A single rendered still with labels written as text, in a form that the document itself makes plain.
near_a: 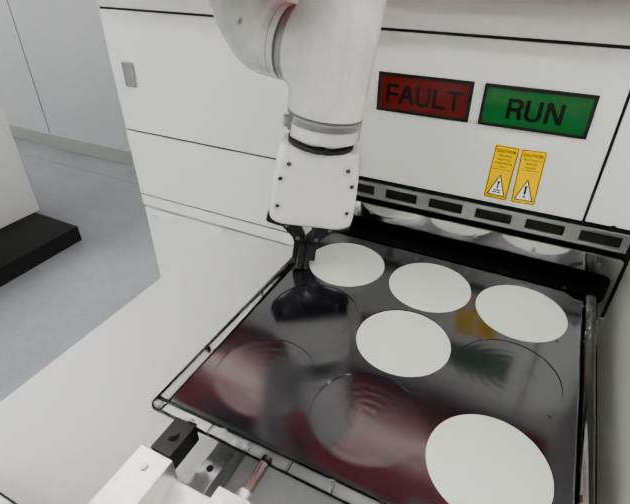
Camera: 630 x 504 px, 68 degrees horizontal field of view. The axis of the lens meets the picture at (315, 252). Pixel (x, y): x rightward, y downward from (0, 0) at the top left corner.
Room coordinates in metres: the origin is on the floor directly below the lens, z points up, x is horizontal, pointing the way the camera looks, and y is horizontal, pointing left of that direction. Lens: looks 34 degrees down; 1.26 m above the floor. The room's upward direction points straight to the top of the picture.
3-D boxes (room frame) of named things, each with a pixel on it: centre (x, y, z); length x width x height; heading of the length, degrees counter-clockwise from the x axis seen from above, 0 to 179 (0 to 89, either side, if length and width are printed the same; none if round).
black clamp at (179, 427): (0.25, 0.12, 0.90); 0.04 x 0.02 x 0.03; 153
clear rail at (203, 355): (0.45, 0.07, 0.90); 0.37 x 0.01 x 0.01; 153
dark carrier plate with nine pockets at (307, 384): (0.37, -0.10, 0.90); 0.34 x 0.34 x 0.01; 63
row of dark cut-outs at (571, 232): (0.57, -0.18, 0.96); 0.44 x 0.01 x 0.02; 63
